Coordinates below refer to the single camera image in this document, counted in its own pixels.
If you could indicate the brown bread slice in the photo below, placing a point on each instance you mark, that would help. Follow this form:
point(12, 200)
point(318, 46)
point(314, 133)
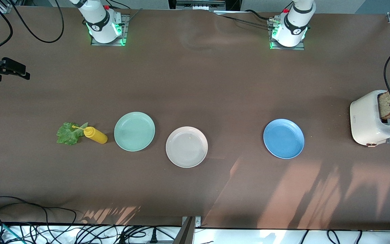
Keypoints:
point(384, 105)

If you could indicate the green lettuce leaf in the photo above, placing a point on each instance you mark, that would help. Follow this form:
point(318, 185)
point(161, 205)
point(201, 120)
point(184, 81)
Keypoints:
point(67, 134)

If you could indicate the yellow mustard squeeze bottle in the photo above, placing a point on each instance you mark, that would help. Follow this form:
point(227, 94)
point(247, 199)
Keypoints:
point(95, 135)

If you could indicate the blue plate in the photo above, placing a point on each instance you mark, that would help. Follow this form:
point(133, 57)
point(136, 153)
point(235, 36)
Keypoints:
point(283, 139)

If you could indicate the green plate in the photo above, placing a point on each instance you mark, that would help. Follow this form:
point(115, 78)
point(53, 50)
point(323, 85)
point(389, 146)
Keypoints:
point(134, 131)

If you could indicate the beige plate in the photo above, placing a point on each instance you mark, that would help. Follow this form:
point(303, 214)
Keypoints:
point(186, 147)

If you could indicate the white toaster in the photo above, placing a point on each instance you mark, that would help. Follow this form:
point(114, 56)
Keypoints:
point(364, 118)

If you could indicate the black electronics box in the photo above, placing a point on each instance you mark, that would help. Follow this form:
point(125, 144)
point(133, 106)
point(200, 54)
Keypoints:
point(232, 4)

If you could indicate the black power plug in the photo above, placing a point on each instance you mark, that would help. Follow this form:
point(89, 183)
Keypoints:
point(153, 236)

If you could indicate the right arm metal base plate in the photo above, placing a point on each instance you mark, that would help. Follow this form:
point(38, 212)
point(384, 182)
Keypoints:
point(126, 23)

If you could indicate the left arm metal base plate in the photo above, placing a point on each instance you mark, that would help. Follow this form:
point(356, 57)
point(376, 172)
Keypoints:
point(286, 48)

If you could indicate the grey aluminium post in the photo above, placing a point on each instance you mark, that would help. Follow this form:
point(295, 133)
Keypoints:
point(185, 235)

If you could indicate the metal corner bracket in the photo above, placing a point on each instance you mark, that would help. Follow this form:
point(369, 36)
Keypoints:
point(197, 222)

